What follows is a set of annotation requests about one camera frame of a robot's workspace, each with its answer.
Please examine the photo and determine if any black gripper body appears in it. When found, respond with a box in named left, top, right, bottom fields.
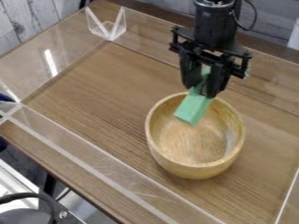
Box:
left=170, top=0, right=253, bottom=78

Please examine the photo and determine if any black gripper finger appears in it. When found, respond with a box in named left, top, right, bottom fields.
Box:
left=180, top=52, right=202, bottom=88
left=206, top=62, right=230, bottom=99

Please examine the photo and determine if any green rectangular block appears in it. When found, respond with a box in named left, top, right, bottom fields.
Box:
left=174, top=66, right=213, bottom=126

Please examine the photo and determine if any brown wooden bowl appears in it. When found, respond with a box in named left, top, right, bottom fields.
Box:
left=144, top=92, right=246, bottom=179

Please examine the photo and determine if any blue object left edge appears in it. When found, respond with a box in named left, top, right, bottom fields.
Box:
left=0, top=92, right=16, bottom=152

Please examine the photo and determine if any black table leg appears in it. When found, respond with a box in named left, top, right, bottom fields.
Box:
left=43, top=174, right=58, bottom=196

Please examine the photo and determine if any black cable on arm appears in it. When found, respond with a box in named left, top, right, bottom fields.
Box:
left=233, top=0, right=259, bottom=32

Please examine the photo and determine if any clear acrylic tray enclosure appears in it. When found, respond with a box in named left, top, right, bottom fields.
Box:
left=0, top=0, right=299, bottom=224

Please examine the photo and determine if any metal bracket with screw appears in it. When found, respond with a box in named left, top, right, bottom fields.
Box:
left=38, top=192, right=87, bottom=224

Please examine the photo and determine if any black cable bottom left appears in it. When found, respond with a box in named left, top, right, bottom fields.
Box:
left=0, top=192, right=55, bottom=224

